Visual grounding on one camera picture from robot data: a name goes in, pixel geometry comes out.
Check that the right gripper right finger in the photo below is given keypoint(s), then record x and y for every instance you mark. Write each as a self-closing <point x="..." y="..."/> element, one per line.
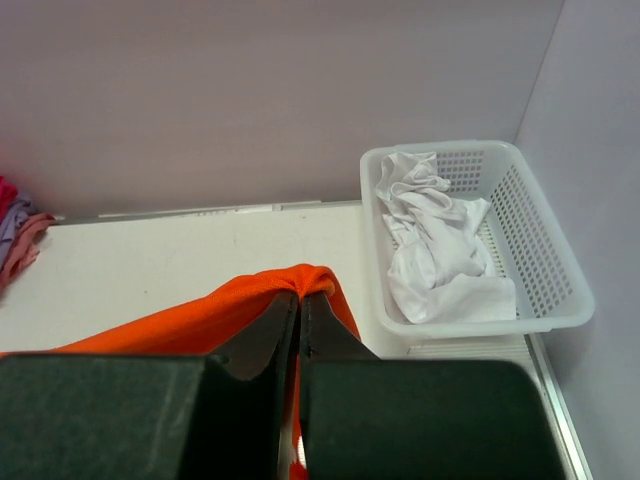
<point x="363" y="417"/>

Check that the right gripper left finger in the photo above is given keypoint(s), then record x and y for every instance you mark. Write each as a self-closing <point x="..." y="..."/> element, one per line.
<point x="243" y="398"/>

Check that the orange t-shirt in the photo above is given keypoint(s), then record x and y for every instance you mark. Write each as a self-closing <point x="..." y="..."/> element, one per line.
<point x="204" y="324"/>

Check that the crumpled white t-shirt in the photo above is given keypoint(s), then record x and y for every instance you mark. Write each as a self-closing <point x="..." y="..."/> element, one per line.
<point x="440" y="272"/>

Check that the white plastic basket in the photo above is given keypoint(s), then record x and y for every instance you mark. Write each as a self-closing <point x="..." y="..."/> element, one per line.
<point x="520" y="233"/>

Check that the folded pink t-shirt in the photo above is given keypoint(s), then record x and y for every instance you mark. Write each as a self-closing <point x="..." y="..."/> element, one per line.
<point x="24" y="250"/>

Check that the folded lavender t-shirt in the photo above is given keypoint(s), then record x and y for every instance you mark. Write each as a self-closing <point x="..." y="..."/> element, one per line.
<point x="19" y="211"/>

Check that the folded magenta t-shirt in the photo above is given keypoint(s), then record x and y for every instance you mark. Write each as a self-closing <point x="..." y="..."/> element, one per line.
<point x="8" y="193"/>

